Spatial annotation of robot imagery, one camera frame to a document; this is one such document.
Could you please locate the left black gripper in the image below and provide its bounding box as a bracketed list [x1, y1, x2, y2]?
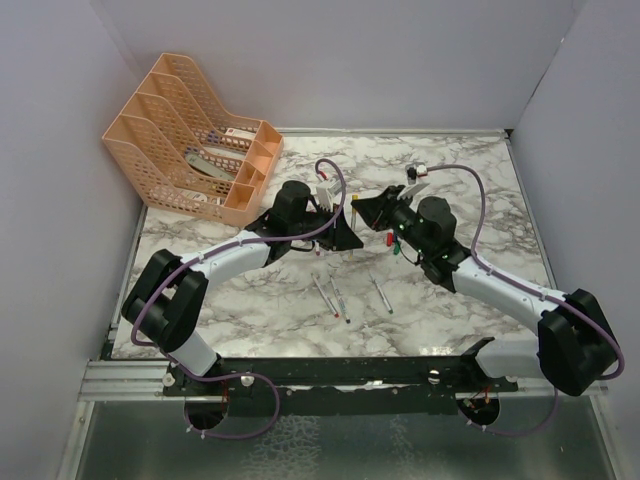
[290, 202, 364, 252]

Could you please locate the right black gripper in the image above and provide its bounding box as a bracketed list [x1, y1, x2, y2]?
[351, 185, 430, 257]

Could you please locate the white pen yellow end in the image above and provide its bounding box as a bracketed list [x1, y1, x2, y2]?
[348, 205, 358, 260]

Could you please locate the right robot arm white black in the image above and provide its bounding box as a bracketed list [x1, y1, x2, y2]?
[352, 186, 620, 396]

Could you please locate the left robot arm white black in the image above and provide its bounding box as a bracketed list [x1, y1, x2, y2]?
[121, 180, 363, 395]

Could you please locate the white pen blue end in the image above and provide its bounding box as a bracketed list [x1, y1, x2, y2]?
[329, 276, 351, 324]

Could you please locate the white pen red end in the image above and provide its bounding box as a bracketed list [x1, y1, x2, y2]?
[311, 274, 340, 318]

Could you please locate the white pen green end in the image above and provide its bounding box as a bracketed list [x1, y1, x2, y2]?
[369, 274, 394, 314]

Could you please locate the white card in organizer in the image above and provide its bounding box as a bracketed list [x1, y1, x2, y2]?
[224, 127, 256, 141]

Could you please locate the grey stapler in organizer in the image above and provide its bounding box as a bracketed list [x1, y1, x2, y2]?
[185, 153, 234, 181]

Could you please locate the orange mesh file organizer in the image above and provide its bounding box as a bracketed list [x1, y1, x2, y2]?
[102, 53, 284, 227]

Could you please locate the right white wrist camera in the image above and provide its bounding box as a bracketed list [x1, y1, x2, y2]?
[398, 162, 428, 202]

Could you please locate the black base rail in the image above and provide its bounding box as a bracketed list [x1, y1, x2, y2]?
[163, 340, 517, 417]

